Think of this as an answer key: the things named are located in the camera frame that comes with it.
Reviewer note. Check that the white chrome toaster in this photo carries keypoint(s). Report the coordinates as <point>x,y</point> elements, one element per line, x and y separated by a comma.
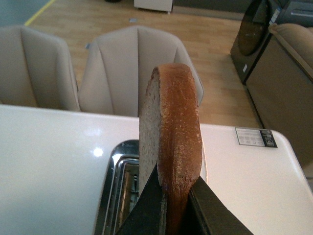
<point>121,188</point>

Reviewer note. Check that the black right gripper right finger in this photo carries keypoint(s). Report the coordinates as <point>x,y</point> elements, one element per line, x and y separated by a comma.
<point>207,215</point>

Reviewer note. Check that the brown bread slice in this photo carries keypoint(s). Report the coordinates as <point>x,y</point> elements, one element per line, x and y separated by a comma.
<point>170,138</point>

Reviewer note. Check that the beige chair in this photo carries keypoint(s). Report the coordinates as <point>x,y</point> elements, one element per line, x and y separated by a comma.
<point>36,70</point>
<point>120,64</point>

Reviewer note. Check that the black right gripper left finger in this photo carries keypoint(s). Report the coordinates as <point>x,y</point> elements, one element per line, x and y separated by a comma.
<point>148,217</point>

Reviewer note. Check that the dark washing machine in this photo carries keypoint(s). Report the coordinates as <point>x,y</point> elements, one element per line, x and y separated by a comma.
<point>254,35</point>

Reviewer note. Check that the beige chair right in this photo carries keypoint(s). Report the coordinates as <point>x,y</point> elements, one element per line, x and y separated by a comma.
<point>120,64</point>

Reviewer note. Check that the beige sofa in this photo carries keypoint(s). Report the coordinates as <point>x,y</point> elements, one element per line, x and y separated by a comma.
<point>281,87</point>

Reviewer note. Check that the black white table label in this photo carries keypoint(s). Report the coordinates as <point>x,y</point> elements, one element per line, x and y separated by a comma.
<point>255,137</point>

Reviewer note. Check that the beige chair left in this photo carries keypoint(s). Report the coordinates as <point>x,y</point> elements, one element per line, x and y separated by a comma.
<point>36,70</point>

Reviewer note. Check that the white pillar cabinet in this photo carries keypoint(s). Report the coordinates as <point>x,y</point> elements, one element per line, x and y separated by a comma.
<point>157,5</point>

